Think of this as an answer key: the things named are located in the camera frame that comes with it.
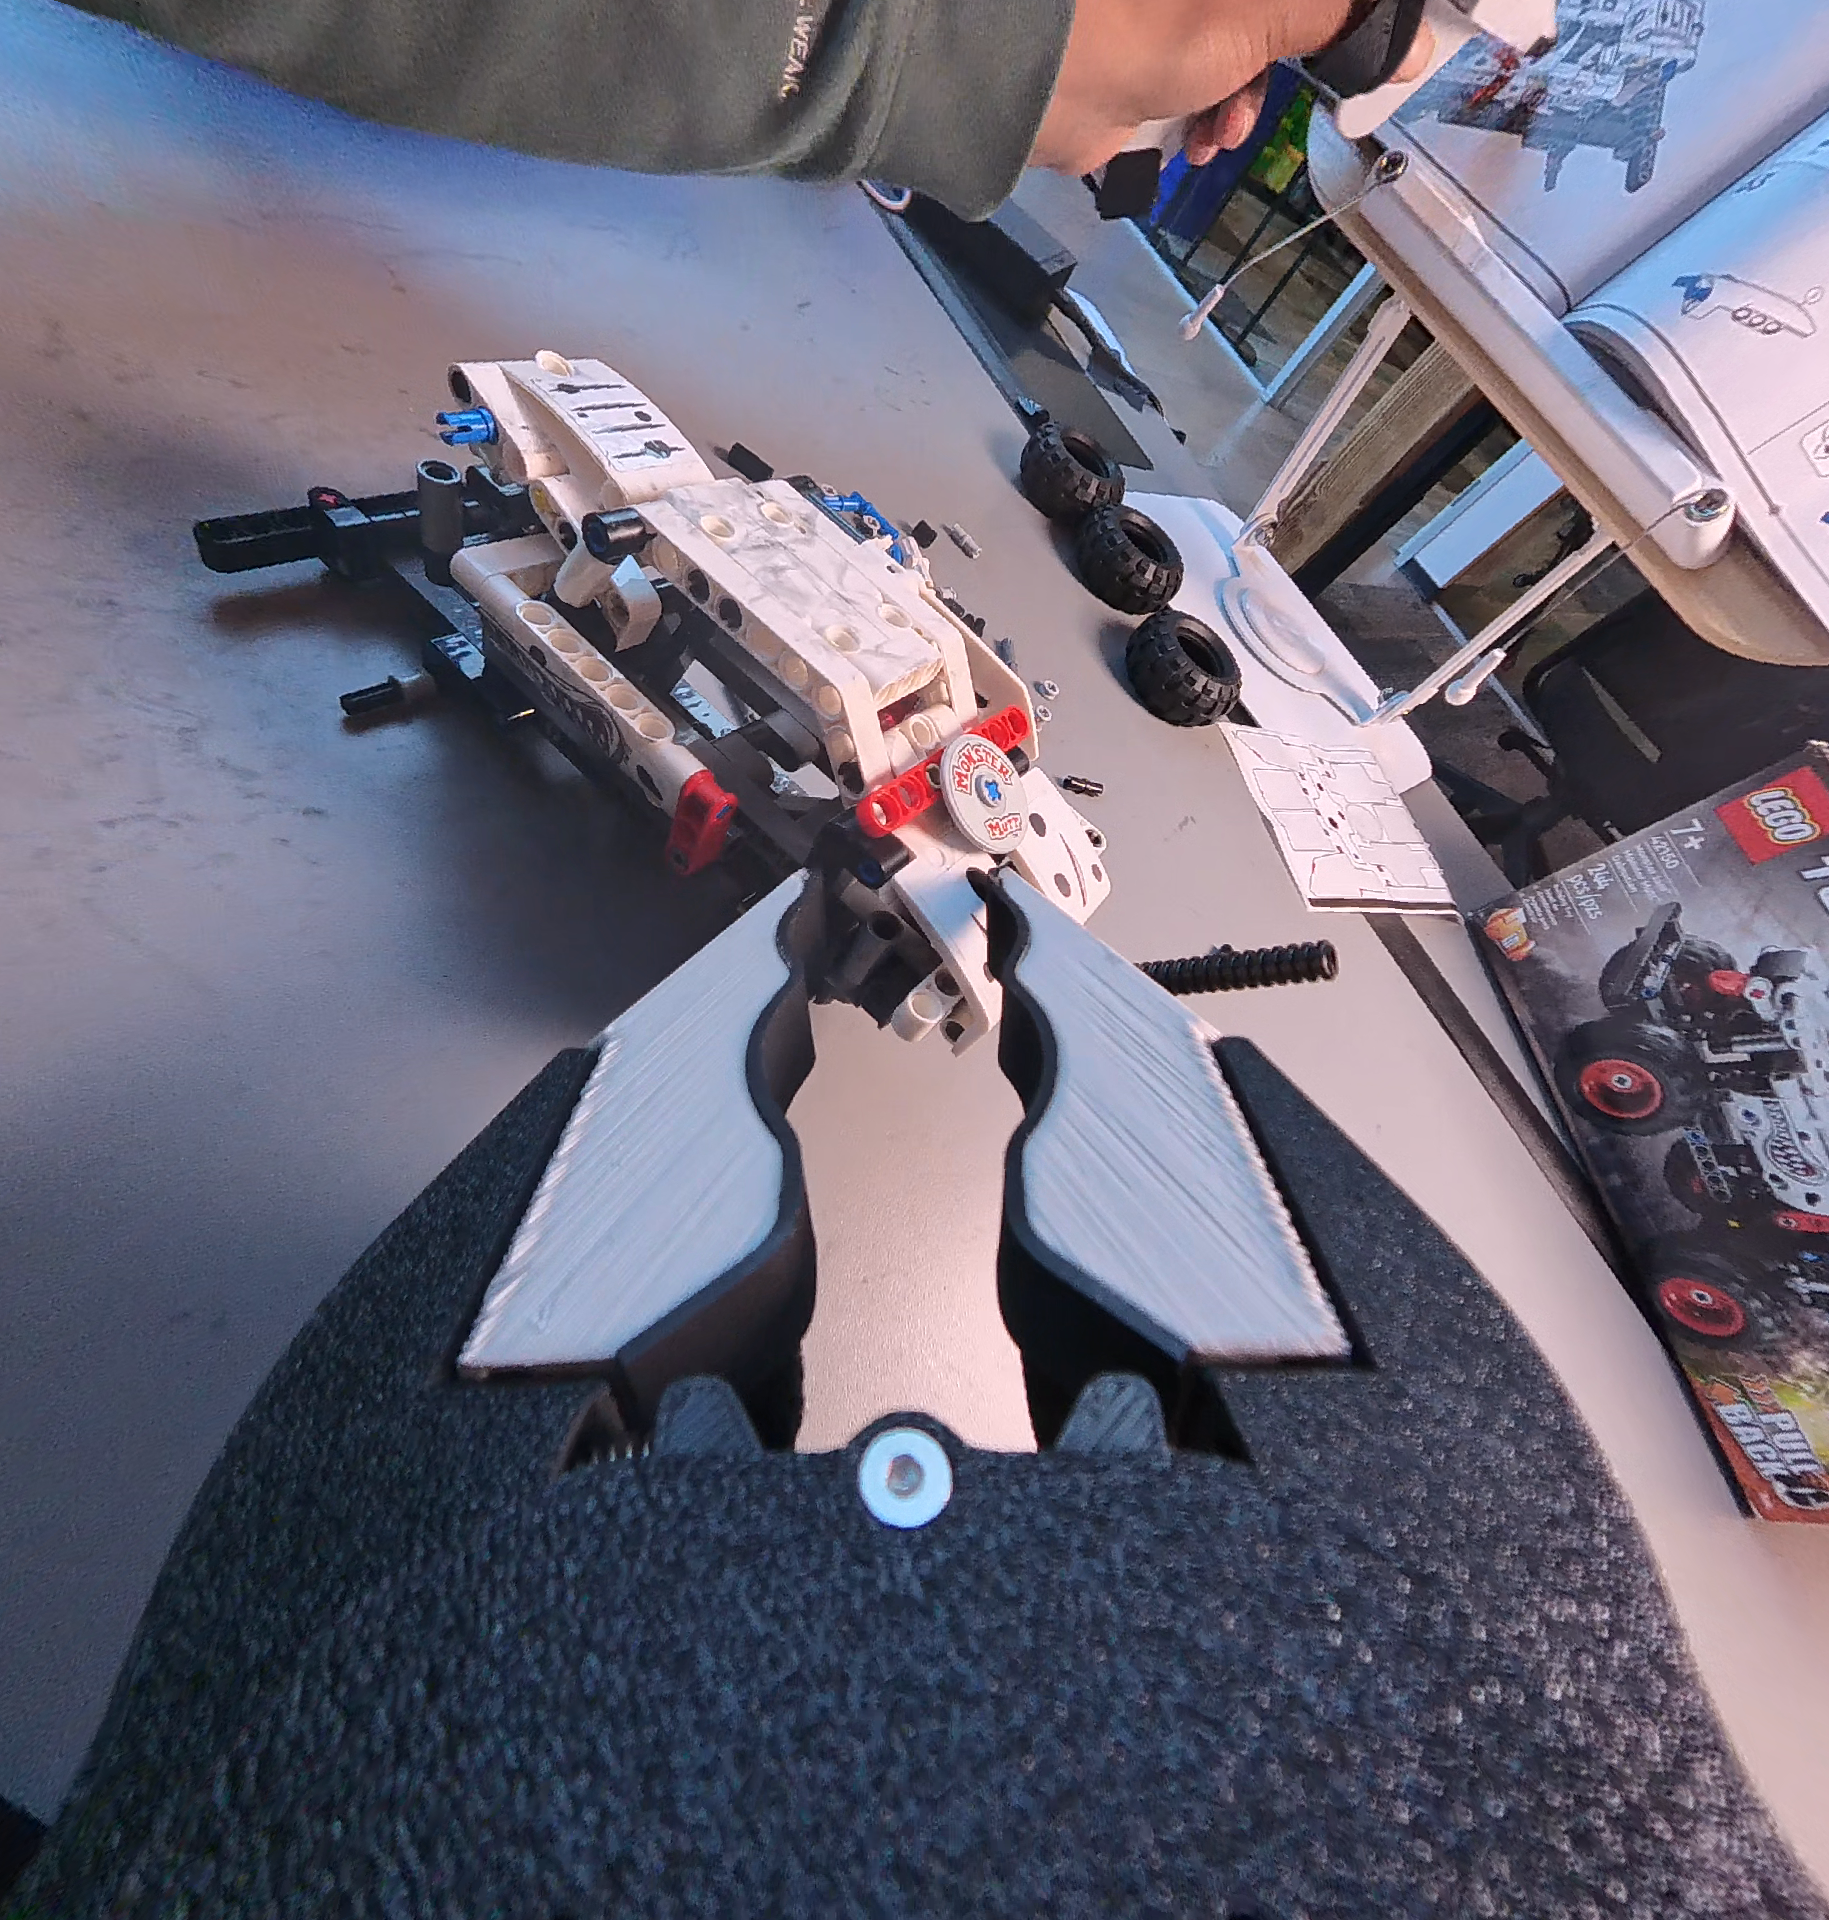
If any grey desk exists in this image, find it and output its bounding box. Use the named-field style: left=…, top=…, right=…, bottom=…
left=0, top=0, right=1829, bottom=1920

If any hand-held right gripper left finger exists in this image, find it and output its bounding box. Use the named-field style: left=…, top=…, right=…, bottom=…
left=460, top=870, right=824, bottom=1438

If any white book stand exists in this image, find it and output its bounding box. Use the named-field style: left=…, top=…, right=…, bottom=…
left=1128, top=120, right=1751, bottom=723

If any instruction booklet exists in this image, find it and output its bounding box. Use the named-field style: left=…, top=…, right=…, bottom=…
left=1383, top=0, right=1829, bottom=681

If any white brick-built truck model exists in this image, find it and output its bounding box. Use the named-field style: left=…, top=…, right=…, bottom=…
left=193, top=354, right=1342, bottom=1051

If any toy truck set box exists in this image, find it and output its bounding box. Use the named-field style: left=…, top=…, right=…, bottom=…
left=1480, top=744, right=1829, bottom=1528

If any black knobby toy tyre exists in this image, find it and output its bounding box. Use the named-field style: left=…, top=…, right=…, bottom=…
left=1016, top=428, right=1128, bottom=526
left=1075, top=504, right=1189, bottom=612
left=1128, top=611, right=1244, bottom=734

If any person's left hand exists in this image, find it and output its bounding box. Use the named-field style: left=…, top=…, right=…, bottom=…
left=1028, top=0, right=1363, bottom=178

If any white sticker sheet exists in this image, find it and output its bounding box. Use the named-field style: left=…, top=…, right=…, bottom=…
left=1213, top=715, right=1456, bottom=919

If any black desk mat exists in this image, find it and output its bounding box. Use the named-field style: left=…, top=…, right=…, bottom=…
left=869, top=188, right=1173, bottom=404

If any person's left forearm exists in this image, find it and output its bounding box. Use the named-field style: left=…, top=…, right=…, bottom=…
left=57, top=0, right=1081, bottom=215

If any wire mesh storage rack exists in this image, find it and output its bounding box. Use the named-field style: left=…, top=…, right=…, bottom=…
left=1155, top=120, right=1363, bottom=361

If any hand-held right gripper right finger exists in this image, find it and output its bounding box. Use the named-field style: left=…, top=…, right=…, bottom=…
left=983, top=870, right=1361, bottom=1436

